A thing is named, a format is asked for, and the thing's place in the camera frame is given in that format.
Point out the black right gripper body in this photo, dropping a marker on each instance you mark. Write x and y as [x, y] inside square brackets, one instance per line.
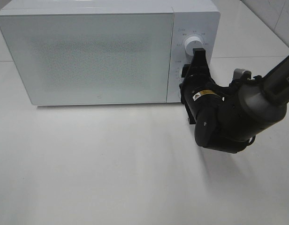
[198, 91]

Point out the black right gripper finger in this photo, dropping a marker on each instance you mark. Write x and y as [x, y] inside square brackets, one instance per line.
[199, 63]

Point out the white microwave door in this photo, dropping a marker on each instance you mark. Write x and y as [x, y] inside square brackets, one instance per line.
[91, 59]

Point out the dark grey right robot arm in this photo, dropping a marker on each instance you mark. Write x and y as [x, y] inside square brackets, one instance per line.
[229, 118]

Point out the white power knob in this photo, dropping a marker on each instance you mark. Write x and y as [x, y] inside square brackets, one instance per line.
[192, 42]

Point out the white adjacent table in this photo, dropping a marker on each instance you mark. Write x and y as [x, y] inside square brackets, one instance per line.
[242, 34]

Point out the white microwave oven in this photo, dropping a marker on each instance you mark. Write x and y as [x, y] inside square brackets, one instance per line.
[190, 17]

